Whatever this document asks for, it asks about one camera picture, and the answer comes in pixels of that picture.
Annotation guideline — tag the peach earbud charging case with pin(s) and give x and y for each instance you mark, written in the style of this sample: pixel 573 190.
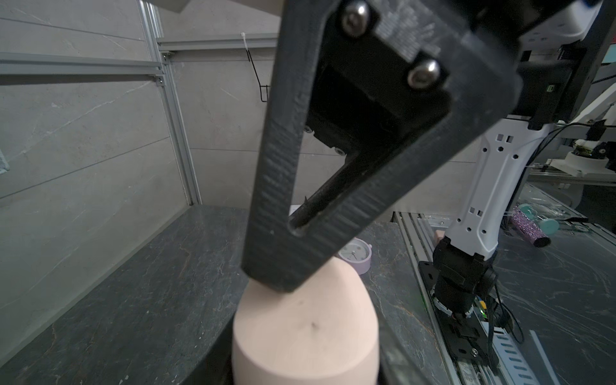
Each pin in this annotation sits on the peach earbud charging case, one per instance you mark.
pixel 325 332

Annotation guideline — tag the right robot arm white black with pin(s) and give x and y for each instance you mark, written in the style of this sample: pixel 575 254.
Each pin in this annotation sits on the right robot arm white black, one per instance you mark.
pixel 558 44

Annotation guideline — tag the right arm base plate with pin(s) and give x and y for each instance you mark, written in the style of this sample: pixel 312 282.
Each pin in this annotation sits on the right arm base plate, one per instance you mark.
pixel 465 338

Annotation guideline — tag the black wire hook rack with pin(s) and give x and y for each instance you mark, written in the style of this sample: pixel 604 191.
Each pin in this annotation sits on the black wire hook rack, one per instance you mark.
pixel 264 89

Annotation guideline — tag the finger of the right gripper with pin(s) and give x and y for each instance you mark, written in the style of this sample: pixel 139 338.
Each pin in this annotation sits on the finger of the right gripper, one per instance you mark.
pixel 369 98

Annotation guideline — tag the glitter purple roller outside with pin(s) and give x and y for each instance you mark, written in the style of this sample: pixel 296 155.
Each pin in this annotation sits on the glitter purple roller outside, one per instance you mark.
pixel 529 230

